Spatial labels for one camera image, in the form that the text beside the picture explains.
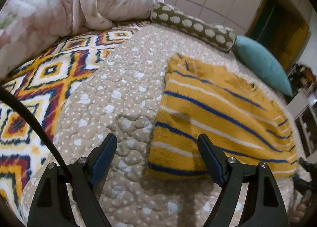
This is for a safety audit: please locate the yellow striped fleece garment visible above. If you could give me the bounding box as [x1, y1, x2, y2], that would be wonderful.
[146, 54, 297, 180]

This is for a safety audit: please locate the pink floral duvet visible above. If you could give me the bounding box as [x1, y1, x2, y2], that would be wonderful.
[1, 0, 163, 78]

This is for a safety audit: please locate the beige polka dot quilt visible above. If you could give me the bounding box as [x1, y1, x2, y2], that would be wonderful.
[20, 22, 306, 227]

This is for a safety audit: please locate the colourful geometric pattern blanket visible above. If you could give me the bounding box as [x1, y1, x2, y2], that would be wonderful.
[1, 21, 148, 218]

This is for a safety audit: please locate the teal cushion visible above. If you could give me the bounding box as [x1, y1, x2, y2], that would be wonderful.
[234, 35, 293, 97]

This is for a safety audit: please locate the black cable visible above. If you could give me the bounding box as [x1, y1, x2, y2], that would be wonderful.
[0, 86, 75, 183]

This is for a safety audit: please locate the olive dotted bolster pillow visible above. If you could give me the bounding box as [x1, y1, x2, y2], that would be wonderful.
[150, 2, 236, 52]

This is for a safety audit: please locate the white shelving unit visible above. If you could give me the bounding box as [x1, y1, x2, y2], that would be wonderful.
[287, 86, 316, 159]

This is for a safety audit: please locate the dark wooden door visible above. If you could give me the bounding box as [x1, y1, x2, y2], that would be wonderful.
[245, 0, 309, 70]

